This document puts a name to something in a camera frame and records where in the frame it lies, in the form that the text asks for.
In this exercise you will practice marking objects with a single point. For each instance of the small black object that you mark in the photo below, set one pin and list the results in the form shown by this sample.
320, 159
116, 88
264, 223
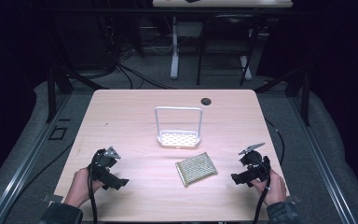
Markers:
192, 1

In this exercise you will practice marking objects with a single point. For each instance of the black chair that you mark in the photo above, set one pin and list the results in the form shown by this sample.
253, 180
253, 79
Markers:
227, 40

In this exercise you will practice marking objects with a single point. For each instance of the yellow green scouring sponge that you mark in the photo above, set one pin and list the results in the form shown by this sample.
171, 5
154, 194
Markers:
196, 169

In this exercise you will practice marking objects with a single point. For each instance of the person's left hand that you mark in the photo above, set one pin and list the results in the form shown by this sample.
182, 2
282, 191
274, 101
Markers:
80, 186

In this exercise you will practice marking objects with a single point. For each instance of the black metal stand frame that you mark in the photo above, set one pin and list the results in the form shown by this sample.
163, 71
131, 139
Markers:
57, 84
301, 90

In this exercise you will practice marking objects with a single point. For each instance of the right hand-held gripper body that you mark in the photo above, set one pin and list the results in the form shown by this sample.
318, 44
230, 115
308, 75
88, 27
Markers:
258, 166

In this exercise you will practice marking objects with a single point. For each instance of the white table leg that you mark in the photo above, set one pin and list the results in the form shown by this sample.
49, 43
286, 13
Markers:
246, 68
174, 56

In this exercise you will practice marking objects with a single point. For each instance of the grey metal floor rail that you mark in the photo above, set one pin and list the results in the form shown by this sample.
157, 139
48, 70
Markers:
320, 168
21, 174

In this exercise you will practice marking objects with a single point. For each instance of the black table grommet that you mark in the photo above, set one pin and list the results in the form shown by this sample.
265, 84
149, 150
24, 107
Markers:
205, 101

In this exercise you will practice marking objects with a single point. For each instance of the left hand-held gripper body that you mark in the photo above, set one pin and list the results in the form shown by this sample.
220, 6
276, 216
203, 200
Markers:
101, 163

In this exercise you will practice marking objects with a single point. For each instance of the metal table corner bracket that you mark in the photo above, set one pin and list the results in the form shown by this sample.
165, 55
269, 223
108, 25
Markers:
52, 198
294, 198

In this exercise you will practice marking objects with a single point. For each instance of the white sponge holder rack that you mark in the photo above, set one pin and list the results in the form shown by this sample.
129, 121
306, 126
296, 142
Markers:
178, 139

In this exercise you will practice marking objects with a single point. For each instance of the person's right hand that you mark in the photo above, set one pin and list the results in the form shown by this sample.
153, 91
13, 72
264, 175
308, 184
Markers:
275, 189

